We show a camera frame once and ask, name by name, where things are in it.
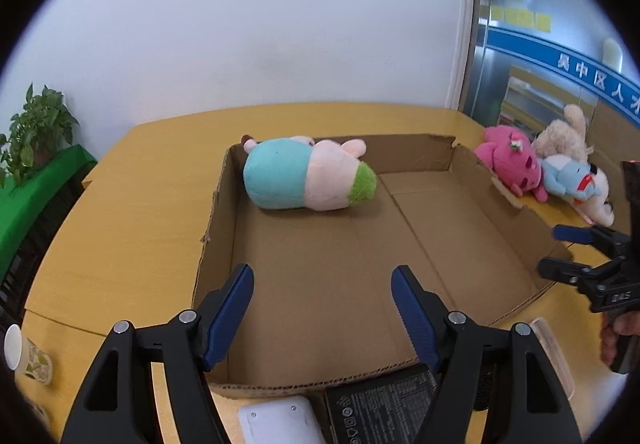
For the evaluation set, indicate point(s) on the teal pink green plush toy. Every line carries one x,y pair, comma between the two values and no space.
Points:
280,174

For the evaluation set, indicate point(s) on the beige plush toy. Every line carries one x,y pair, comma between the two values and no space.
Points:
560,134

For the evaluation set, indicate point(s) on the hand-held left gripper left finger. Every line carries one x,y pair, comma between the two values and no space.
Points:
230,314

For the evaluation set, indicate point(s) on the wooden desktop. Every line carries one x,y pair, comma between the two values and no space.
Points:
140,204

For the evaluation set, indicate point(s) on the green cloth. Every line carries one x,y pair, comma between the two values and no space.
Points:
30,204

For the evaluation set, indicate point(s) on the white device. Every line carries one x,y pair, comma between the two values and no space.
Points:
277,421

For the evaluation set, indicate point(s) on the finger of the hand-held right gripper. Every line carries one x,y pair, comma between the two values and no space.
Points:
575,234
560,270

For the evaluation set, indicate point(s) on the cardboard box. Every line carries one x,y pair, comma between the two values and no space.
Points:
325,274

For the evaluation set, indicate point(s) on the black battery pack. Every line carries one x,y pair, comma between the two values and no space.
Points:
380,409

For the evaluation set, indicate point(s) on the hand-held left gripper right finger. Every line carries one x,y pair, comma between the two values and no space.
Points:
410,309

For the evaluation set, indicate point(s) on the yellow note strip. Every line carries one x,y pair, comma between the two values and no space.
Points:
520,18

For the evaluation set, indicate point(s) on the blue banner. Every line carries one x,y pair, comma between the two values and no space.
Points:
540,52

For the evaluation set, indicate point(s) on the blue white plush dog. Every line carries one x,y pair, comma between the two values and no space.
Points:
565,174

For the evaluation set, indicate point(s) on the person's right hand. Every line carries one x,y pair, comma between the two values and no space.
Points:
610,344

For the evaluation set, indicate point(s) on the large potted plant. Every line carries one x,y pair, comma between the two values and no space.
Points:
40,124

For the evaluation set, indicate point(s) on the leaf print paper cup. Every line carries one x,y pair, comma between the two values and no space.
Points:
30,359

